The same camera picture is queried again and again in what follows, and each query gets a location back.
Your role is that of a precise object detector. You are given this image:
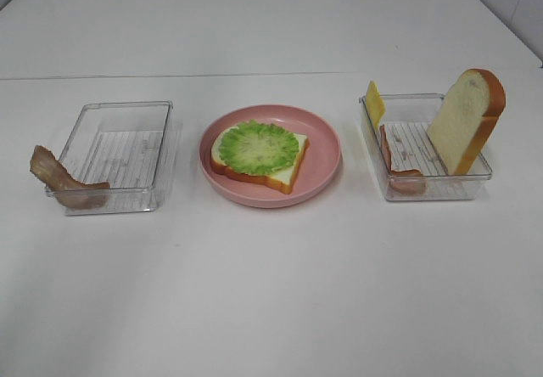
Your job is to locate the bread slice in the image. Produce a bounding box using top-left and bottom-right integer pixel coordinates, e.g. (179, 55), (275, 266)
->
(427, 69), (506, 176)
(210, 129), (309, 194)

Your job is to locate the green lettuce leaf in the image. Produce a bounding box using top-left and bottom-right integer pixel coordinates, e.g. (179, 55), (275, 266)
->
(218, 120), (300, 176)

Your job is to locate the yellow cheese slice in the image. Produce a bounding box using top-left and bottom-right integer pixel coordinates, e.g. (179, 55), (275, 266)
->
(366, 81), (386, 131)

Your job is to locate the bacon strip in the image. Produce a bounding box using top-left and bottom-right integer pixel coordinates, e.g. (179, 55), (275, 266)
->
(379, 125), (426, 195)
(30, 145), (110, 210)

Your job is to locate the pink round plate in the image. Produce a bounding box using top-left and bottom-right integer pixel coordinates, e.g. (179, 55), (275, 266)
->
(199, 104), (342, 208)

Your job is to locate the right clear plastic tray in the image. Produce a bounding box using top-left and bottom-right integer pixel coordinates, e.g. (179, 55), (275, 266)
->
(359, 93), (492, 201)

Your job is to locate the clear plastic tray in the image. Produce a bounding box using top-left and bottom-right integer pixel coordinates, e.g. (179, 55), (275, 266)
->
(359, 93), (492, 201)
(45, 101), (180, 216)

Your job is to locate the left clear plastic tray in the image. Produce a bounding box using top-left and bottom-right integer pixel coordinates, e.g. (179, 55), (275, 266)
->
(45, 101), (180, 216)

